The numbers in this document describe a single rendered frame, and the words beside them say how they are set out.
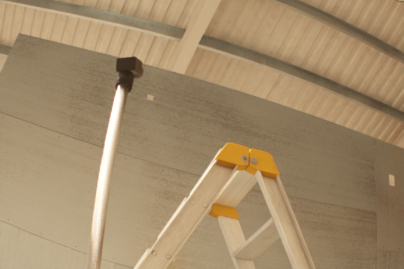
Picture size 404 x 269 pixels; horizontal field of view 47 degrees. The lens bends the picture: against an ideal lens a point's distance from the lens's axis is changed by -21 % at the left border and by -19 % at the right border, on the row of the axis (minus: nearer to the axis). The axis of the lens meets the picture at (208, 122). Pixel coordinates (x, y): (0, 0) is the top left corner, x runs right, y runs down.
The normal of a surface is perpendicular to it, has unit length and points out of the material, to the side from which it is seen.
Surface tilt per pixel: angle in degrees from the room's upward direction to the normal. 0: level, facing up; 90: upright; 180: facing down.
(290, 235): 88
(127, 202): 90
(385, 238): 90
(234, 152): 90
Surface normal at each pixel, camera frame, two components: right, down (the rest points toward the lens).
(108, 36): -0.06, 0.74
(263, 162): 0.34, -0.58
